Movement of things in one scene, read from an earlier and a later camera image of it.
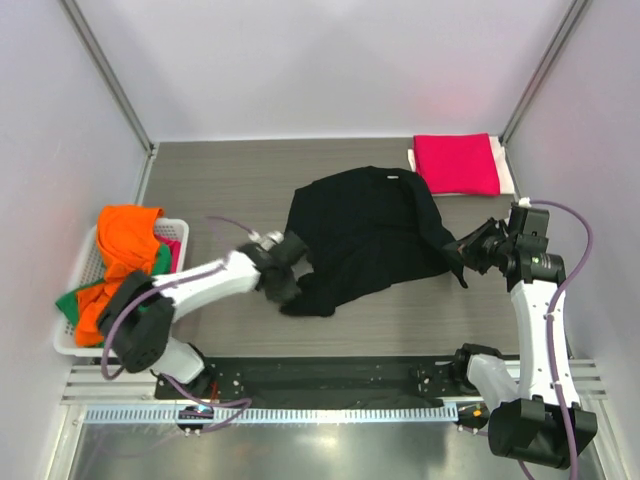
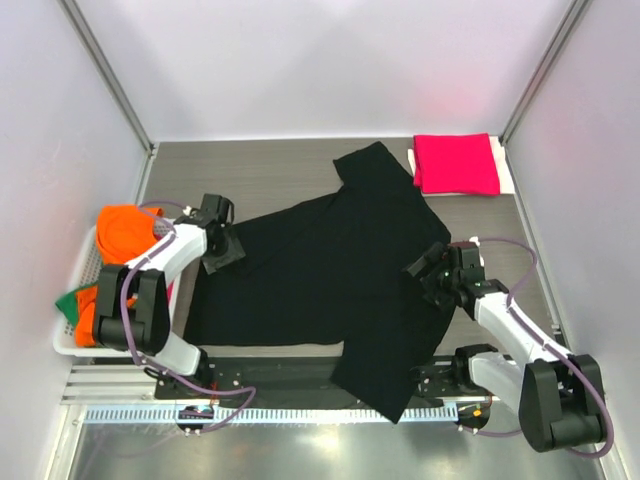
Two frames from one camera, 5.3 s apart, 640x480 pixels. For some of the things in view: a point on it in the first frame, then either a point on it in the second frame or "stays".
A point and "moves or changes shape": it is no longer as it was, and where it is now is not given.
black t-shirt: (367, 228) moves or changes shape
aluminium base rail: (87, 385) stays
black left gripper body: (283, 287) to (220, 250)
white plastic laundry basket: (89, 271) stays
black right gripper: (494, 227) to (435, 297)
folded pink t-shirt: (457, 163) stays
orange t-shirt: (126, 237) stays
